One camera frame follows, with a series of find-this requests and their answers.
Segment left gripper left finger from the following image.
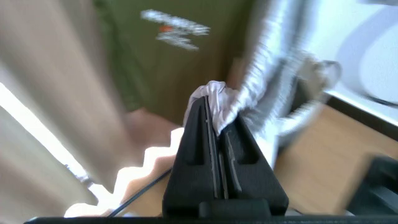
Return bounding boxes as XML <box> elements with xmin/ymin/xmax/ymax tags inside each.
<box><xmin>162</xmin><ymin>95</ymin><xmax>222</xmax><ymax>218</ymax></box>

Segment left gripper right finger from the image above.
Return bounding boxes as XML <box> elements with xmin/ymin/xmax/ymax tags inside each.
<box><xmin>217</xmin><ymin>113</ymin><xmax>290</xmax><ymax>217</ymax></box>

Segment pale grey shorts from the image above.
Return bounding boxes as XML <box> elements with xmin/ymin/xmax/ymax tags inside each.
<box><xmin>182</xmin><ymin>0</ymin><xmax>343</xmax><ymax>170</ymax></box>

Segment green printed shirt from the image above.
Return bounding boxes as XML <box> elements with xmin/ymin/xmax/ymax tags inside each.
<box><xmin>93</xmin><ymin>0</ymin><xmax>259</xmax><ymax>126</ymax></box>

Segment black clothes rack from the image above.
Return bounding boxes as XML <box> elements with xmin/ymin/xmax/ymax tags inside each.
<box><xmin>107</xmin><ymin>167</ymin><xmax>173</xmax><ymax>218</ymax></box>

